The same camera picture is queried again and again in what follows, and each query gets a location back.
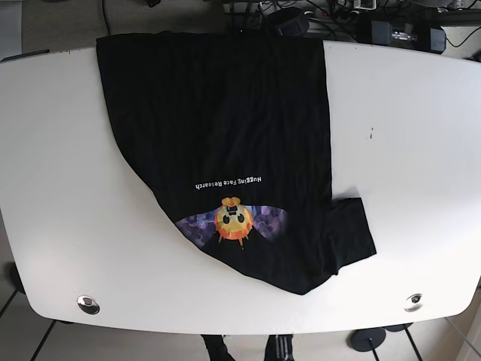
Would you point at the black T-shirt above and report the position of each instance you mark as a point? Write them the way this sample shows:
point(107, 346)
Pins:
point(232, 135)

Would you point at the black power adapter box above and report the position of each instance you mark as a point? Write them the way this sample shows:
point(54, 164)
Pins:
point(287, 22)

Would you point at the black trousers of person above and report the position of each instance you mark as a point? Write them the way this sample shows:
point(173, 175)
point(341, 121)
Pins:
point(277, 347)

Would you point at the left silver table grommet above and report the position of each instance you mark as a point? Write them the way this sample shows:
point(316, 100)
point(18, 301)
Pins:
point(88, 305)

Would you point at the silver table grommet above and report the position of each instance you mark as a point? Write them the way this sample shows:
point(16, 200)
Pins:
point(88, 305)
point(413, 303)

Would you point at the black round stand base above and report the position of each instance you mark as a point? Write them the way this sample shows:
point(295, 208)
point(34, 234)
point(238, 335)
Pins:
point(367, 340)

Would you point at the right silver table grommet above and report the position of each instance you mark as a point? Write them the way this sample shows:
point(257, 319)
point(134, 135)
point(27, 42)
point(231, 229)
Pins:
point(413, 303)

